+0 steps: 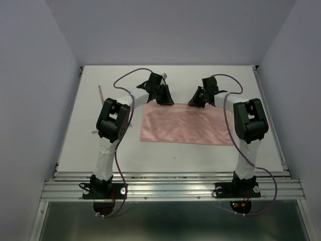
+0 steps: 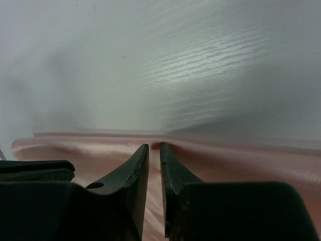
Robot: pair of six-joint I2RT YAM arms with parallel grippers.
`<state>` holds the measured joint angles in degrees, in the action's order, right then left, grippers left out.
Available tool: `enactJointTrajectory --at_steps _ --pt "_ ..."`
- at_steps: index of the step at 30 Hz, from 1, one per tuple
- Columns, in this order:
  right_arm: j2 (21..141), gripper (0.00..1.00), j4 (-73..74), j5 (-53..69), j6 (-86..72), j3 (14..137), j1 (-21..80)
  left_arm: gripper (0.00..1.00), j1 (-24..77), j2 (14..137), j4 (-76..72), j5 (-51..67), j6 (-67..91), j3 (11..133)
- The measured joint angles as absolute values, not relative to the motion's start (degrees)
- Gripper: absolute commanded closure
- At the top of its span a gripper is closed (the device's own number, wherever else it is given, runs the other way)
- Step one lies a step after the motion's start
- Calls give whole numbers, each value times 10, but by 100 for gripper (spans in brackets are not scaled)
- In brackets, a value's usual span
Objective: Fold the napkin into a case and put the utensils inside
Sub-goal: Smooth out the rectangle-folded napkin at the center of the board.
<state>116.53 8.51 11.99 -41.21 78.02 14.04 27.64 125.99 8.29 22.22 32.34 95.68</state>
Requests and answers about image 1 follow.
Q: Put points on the pink handled fork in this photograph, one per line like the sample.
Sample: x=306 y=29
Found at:
x=96 y=131

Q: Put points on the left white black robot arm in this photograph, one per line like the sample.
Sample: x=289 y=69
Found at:
x=116 y=115

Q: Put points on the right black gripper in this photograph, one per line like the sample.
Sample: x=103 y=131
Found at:
x=194 y=101

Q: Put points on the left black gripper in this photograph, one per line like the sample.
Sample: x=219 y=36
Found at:
x=167 y=100

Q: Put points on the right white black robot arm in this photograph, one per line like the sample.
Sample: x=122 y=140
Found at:
x=245 y=120

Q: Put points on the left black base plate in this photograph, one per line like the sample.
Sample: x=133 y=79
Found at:
x=113 y=191

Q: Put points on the pink handled knife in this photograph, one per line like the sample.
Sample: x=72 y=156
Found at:
x=101 y=94

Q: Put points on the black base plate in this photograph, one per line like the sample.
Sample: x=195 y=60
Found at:
x=113 y=191
x=233 y=191

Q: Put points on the aluminium rail frame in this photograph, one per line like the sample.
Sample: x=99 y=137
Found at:
x=169 y=186

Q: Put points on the pink cloth napkin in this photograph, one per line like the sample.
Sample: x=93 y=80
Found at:
x=183 y=124

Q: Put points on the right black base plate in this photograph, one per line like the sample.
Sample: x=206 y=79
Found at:
x=233 y=191

